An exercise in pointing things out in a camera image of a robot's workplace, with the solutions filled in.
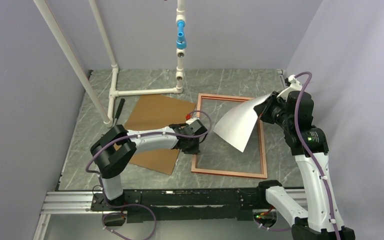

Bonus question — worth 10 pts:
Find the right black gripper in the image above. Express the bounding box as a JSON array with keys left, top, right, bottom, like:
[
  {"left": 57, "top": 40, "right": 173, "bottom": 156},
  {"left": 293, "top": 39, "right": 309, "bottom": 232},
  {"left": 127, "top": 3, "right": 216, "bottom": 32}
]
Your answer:
[{"left": 254, "top": 90, "right": 294, "bottom": 130}]

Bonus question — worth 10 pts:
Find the white photo sheet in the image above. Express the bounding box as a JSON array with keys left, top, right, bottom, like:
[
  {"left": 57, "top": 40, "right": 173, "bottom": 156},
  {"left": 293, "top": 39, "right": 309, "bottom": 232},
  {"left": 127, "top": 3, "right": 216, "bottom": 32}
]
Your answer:
[{"left": 213, "top": 94, "right": 269, "bottom": 154}]

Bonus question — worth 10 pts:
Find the brown backing board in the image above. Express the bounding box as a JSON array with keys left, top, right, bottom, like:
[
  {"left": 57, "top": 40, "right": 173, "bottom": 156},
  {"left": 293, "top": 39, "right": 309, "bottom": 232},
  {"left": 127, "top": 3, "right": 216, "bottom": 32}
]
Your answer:
[{"left": 123, "top": 94, "right": 196, "bottom": 175}]

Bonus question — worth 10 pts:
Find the orange wooden picture frame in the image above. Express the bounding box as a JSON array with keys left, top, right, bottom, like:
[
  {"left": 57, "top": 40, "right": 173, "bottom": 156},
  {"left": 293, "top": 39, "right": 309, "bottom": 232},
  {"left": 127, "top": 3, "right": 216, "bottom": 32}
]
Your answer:
[{"left": 191, "top": 93, "right": 268, "bottom": 179}]

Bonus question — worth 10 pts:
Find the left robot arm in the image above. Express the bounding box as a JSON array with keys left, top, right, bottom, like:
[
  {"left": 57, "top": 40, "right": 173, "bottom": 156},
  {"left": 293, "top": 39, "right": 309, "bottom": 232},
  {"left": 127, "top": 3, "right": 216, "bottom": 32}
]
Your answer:
[{"left": 90, "top": 119, "right": 210, "bottom": 210}]

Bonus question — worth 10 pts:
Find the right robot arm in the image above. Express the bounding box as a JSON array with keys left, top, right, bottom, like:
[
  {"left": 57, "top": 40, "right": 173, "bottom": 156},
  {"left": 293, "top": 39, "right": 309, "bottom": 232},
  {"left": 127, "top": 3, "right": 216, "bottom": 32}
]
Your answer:
[{"left": 253, "top": 90, "right": 356, "bottom": 240}]

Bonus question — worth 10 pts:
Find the white PVC pipe stand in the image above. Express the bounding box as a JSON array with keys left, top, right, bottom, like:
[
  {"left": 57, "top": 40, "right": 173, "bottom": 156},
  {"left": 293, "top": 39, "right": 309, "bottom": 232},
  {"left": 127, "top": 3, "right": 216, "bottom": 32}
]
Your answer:
[{"left": 34, "top": 0, "right": 187, "bottom": 127}]

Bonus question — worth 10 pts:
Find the blue pipe fitting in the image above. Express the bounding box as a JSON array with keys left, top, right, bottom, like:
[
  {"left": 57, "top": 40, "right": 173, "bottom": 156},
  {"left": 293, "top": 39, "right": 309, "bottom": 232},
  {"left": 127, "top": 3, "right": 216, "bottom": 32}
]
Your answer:
[{"left": 176, "top": 20, "right": 187, "bottom": 50}]

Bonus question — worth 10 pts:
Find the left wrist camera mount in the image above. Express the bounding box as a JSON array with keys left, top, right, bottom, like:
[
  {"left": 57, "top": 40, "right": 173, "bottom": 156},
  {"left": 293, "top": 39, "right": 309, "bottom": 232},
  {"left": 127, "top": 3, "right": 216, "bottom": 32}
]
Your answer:
[{"left": 185, "top": 114, "right": 199, "bottom": 125}]

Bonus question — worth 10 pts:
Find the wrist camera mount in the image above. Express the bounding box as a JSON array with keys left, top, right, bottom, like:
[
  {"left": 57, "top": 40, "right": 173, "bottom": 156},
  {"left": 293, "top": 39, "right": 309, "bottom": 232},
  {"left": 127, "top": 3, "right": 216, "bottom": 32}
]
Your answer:
[
  {"left": 277, "top": 74, "right": 303, "bottom": 101},
  {"left": 185, "top": 114, "right": 199, "bottom": 125}
]

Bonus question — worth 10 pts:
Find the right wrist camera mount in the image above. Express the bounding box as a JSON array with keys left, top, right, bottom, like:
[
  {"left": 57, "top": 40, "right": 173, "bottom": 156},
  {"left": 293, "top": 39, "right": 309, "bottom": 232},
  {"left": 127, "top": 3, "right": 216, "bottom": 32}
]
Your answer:
[{"left": 277, "top": 74, "right": 303, "bottom": 101}]

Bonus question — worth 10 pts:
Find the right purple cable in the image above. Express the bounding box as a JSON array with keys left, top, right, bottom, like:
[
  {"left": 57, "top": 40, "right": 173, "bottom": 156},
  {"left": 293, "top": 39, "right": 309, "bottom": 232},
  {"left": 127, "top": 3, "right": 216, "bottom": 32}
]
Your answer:
[{"left": 254, "top": 71, "right": 342, "bottom": 240}]

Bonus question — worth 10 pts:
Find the purple cable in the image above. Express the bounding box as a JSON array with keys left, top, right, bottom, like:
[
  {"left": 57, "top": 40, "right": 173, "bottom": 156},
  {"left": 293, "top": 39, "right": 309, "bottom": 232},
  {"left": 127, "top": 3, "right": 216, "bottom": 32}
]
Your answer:
[
  {"left": 85, "top": 110, "right": 213, "bottom": 240},
  {"left": 254, "top": 71, "right": 342, "bottom": 240}
]

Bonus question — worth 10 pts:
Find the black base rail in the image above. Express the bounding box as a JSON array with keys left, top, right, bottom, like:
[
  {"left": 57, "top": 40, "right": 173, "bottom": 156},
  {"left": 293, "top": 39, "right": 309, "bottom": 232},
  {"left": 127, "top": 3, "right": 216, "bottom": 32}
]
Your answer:
[{"left": 90, "top": 187, "right": 271, "bottom": 223}]

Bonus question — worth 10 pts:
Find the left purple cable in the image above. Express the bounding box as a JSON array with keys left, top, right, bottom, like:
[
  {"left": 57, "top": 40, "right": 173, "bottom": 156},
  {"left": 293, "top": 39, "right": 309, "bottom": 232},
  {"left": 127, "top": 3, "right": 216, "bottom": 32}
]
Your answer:
[{"left": 85, "top": 110, "right": 213, "bottom": 240}]

